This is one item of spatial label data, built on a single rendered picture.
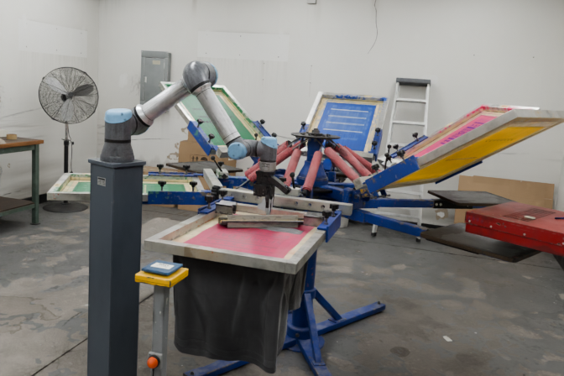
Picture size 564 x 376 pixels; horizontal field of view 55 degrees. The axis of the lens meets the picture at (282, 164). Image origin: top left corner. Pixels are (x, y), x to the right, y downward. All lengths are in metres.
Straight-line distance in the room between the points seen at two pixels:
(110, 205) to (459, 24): 4.83
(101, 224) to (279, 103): 4.44
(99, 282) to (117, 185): 0.47
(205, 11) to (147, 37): 0.88
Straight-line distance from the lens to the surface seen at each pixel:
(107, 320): 2.72
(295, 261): 1.91
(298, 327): 3.53
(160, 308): 1.91
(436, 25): 6.52
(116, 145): 2.54
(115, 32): 7.77
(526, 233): 2.39
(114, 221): 2.56
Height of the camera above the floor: 1.58
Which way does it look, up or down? 8 degrees down
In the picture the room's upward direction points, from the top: 4 degrees clockwise
